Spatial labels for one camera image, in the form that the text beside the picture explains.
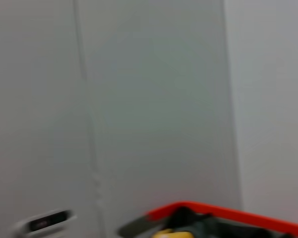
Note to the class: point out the dark cloth in orange-rimmed bin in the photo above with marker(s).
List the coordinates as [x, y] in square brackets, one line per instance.
[188, 218]

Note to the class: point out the yellow object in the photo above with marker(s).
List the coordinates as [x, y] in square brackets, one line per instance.
[173, 234]

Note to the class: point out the orange-rimmed dark bin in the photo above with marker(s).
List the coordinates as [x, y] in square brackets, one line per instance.
[238, 215]

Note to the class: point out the white plate with dark slot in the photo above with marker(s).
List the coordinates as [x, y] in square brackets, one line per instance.
[49, 221]

